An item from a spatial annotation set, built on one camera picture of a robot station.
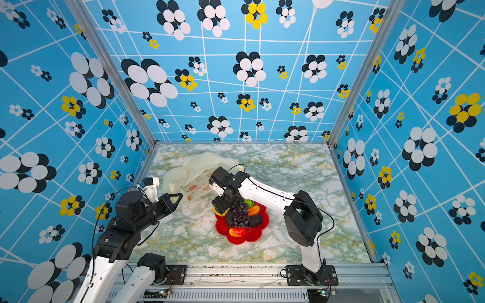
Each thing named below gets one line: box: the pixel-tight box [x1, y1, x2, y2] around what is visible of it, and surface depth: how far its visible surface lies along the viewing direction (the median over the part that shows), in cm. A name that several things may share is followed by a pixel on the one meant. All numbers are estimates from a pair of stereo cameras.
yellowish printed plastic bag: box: [162, 152, 244, 202], surface depth 93 cm
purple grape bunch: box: [233, 200, 249, 228], surface depth 83 cm
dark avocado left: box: [226, 210, 235, 228], surface depth 86 cm
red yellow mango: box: [228, 226, 247, 238], surface depth 82 cm
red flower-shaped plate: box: [214, 202, 270, 245], surface depth 84 cm
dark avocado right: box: [245, 213, 263, 228], surface depth 84 cm
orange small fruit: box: [247, 205, 261, 217], surface depth 88 cm
